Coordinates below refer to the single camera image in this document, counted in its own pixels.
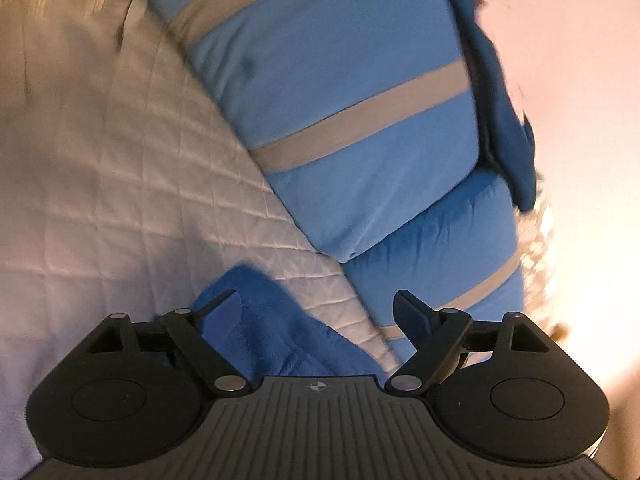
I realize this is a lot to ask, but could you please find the silver floral cushion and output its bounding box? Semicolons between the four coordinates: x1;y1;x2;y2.
514;174;570;344

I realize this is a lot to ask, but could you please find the grey quilted bedspread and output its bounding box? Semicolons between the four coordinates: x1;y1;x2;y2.
1;0;398;479

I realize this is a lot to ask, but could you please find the blue striped cushion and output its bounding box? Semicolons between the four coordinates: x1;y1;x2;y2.
151;0;480;262
343;168;524;362

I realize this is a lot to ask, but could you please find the blue fleece jacket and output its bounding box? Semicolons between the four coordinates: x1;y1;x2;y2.
189;264;386;389

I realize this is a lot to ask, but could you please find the right blue striped cushion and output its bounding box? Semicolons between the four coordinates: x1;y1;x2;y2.
343;168;524;362

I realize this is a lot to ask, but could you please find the dark blue folded garment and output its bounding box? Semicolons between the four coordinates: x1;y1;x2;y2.
449;0;537;212

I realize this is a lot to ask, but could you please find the left blue striped cushion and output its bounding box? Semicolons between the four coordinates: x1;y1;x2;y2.
151;0;480;262

